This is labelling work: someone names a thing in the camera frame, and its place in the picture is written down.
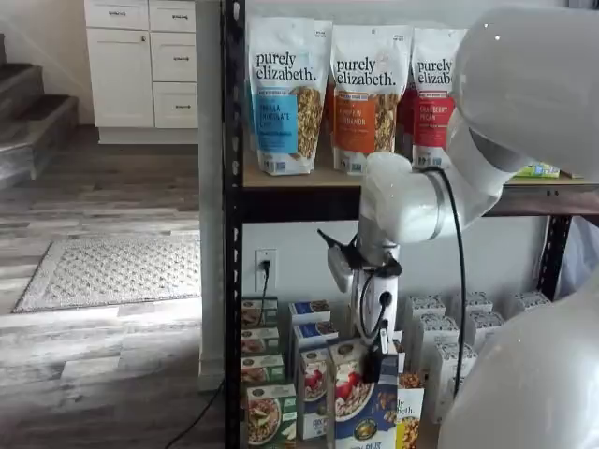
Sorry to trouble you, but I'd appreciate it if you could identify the grey patterned rug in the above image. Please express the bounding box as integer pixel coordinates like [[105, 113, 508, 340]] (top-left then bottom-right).
[[11, 236, 203, 314]]

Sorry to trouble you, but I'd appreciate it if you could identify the blue label granola bag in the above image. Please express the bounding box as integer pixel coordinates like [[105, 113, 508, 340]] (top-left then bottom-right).
[[246, 17, 327, 178]]

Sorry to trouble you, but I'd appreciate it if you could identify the black metal shelf rack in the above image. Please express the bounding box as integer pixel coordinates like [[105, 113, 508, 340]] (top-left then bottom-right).
[[222, 0, 599, 449]]

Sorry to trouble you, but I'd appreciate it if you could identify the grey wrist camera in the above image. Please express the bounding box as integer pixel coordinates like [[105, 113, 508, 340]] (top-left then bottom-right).
[[316, 227, 359, 295]]

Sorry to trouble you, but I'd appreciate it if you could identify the orange label granola bag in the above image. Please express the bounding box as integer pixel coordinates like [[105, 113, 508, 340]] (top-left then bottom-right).
[[329, 25, 413, 178]]

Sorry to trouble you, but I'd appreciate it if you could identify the wooden staircase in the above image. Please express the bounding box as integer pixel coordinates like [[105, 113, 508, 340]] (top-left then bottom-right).
[[0, 32, 80, 188]]

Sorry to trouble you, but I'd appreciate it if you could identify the green apple cinnamon oatmeal box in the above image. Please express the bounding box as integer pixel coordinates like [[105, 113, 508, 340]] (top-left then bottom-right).
[[241, 297, 280, 329], [241, 355, 285, 387], [246, 383, 299, 449], [241, 326, 281, 359]]

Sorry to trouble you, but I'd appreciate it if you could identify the white wall outlet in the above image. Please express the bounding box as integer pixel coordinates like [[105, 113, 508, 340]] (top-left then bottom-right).
[[255, 248, 278, 294]]

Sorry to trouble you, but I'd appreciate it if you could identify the black plug with cable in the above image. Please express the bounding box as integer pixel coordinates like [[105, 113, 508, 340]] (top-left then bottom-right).
[[258, 259, 273, 329]]

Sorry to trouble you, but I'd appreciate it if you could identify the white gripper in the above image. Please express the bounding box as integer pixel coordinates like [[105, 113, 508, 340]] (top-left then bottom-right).
[[350, 269, 402, 384]]

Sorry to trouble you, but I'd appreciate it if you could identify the white plastic bag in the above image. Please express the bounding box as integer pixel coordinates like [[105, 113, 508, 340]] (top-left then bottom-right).
[[559, 216, 599, 297]]

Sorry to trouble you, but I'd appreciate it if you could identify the thin black cable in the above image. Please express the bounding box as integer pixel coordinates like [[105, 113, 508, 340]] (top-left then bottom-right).
[[172, 376, 226, 449]]

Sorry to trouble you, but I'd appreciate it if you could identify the long black cable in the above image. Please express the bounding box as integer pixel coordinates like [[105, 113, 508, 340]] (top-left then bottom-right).
[[418, 166, 469, 404]]

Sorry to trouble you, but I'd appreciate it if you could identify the white drawer cabinet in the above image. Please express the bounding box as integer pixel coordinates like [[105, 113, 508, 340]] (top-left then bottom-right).
[[83, 0, 198, 146]]

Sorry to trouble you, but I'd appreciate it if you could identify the lime green food box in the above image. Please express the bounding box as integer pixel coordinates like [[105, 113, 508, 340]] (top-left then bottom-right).
[[512, 161, 562, 180]]

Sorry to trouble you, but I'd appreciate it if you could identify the red label granola bag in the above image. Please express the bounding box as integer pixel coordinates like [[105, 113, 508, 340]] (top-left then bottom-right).
[[393, 28, 416, 160], [410, 27, 470, 170]]

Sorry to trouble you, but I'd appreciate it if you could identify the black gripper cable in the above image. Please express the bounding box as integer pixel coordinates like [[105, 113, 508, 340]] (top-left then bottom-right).
[[358, 266, 390, 339]]

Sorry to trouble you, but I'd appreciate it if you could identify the white patterned carton box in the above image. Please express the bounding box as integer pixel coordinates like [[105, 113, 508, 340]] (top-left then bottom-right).
[[451, 290, 495, 320], [466, 311, 507, 348], [402, 293, 446, 338], [506, 291, 552, 318], [426, 341, 479, 425], [416, 314, 461, 357]]

